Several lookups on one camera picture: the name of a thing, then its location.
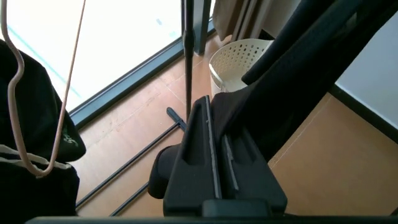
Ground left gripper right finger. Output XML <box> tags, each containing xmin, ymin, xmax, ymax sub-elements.
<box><xmin>221</xmin><ymin>126</ymin><xmax>289</xmax><ymax>215</ymax></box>

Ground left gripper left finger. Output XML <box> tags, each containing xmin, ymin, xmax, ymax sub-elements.
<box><xmin>163</xmin><ymin>95</ymin><xmax>274</xmax><ymax>218</ymax></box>

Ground black garment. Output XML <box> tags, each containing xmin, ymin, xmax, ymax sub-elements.
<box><xmin>147</xmin><ymin>0</ymin><xmax>398</xmax><ymax>200</ymax></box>

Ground black clothes rack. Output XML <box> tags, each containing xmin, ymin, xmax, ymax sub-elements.
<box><xmin>75</xmin><ymin>0</ymin><xmax>197</xmax><ymax>217</ymax></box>

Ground white laundry basket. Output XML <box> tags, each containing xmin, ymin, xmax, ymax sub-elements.
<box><xmin>208</xmin><ymin>38</ymin><xmax>275</xmax><ymax>98</ymax></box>

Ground pink clothes hanger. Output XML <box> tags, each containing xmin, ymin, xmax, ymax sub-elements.
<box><xmin>0</xmin><ymin>0</ymin><xmax>88</xmax><ymax>179</ymax></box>

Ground window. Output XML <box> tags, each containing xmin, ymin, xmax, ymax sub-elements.
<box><xmin>0</xmin><ymin>0</ymin><xmax>216</xmax><ymax>130</ymax></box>

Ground brown curtain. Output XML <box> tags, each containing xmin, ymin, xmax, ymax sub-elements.
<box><xmin>212</xmin><ymin>0</ymin><xmax>301</xmax><ymax>43</ymax></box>

